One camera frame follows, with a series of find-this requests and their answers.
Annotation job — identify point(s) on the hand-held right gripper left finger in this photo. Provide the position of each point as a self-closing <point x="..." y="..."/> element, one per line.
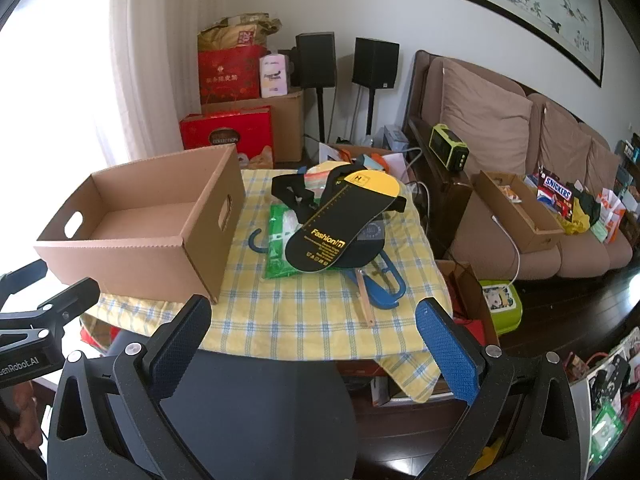
<point x="180" y="347"/>

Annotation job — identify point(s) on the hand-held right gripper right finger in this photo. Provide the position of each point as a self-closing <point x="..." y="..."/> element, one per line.
<point x="445" y="350"/>

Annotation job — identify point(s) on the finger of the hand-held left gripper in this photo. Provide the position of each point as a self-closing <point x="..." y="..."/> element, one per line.
<point x="75" y="297"/>
<point x="22" y="275"/>

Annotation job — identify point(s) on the brown cardboard box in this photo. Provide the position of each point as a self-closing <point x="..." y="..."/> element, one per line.
<point x="125" y="270"/>

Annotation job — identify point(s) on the green plastic packet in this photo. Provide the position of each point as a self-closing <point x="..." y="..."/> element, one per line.
<point x="280" y="260"/>

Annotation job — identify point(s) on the black Fashion sandal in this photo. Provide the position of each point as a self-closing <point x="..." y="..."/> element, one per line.
<point x="330" y="230"/>

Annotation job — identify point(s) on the person's left hand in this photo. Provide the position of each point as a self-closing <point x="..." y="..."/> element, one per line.
<point x="27" y="415"/>

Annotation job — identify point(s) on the green white storage box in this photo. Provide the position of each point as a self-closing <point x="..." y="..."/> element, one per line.
<point x="500" y="307"/>

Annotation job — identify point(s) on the cardboard box with red inside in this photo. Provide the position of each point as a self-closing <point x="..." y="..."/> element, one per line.
<point x="470" y="285"/>

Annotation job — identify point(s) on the blue plastic hanger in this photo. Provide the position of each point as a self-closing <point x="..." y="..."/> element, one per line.
<point x="385" y="295"/>

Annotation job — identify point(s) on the dark grey chair back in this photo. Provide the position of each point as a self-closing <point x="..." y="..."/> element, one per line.
<point x="250" y="410"/>

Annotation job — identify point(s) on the yellow plaid tablecloth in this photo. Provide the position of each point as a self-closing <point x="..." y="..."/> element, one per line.
<point x="300" y="320"/>

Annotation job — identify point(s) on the brown sofa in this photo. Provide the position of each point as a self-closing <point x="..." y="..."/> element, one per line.
<point x="540" y="260"/>

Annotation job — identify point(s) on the shallow cardboard box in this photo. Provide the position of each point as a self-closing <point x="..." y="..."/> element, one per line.
<point x="520" y="230"/>

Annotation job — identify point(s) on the pile of colourful packages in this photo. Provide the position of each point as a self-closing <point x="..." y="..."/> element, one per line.
<point x="605" y="410"/>

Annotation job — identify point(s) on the yellow plastic bag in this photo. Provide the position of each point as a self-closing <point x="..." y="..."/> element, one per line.
<point x="575" y="220"/>

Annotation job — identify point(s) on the brown candy bar bag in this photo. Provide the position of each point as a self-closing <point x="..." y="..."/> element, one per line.
<point x="556" y="190"/>

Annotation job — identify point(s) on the green black portable device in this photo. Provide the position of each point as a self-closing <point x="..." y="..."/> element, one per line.
<point x="447" y="147"/>

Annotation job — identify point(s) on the white curtain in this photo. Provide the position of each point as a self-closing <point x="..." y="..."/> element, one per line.
<point x="120" y="85"/>

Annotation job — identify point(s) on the white orange paper bag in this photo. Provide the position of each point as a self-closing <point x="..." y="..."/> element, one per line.
<point x="611" y="215"/>

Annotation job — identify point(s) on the cluttered cardboard box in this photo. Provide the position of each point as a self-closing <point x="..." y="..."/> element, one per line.
<point x="360" y="152"/>

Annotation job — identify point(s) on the large beige sofa cushion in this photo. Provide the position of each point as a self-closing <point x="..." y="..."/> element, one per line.
<point x="485" y="120"/>

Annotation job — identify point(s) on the large brown cardboard carton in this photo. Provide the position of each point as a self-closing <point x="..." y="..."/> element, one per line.
<point x="287" y="125"/>

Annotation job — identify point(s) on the red Collection gift box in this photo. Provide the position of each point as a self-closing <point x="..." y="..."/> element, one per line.
<point x="225" y="75"/>

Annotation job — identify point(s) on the white purple tissue pack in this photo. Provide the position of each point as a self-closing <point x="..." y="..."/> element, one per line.
<point x="274" y="77"/>

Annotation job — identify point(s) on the black speaker on stand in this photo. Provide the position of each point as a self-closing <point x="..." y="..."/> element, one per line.
<point x="315" y="60"/>
<point x="375" y="62"/>

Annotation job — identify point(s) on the gold foil bag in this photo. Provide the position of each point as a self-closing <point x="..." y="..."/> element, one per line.
<point x="235" y="32"/>

